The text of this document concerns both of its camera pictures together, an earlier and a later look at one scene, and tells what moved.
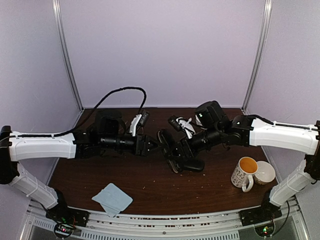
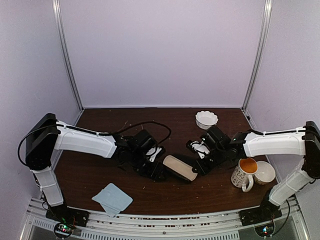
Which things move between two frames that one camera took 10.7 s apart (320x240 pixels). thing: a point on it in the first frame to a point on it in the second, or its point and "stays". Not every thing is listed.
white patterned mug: [242, 175] stays
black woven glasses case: [167, 140] to [179, 168]
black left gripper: [142, 146] to [154, 172]
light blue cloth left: [113, 200] stays
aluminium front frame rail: [39, 225] stays
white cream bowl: [266, 173] stays
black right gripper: [182, 150] to [203, 169]
